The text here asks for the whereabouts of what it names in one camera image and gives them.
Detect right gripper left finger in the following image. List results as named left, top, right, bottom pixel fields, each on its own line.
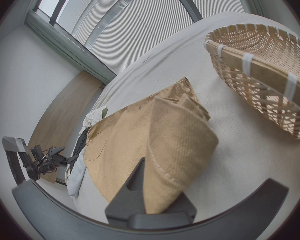
left=104, top=156, right=146, bottom=220

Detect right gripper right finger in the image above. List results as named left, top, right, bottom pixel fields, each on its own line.
left=164, top=192, right=198, bottom=218

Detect tan shorts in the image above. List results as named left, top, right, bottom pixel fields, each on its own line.
left=83, top=77, right=219, bottom=215

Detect pale grey garment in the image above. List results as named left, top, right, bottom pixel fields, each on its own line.
left=65, top=156, right=88, bottom=198

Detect white garment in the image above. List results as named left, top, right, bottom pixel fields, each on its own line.
left=83, top=108, right=108, bottom=130

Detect round woven basket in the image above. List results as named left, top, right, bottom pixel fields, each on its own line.
left=203, top=23, right=300, bottom=144

